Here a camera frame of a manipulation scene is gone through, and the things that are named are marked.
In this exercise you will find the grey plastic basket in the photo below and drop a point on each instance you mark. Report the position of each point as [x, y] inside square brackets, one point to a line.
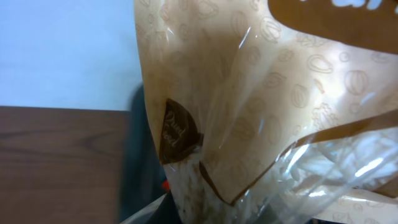
[143, 175]

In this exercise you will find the beige snack bag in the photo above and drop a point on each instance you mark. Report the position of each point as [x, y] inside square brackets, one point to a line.
[273, 111]

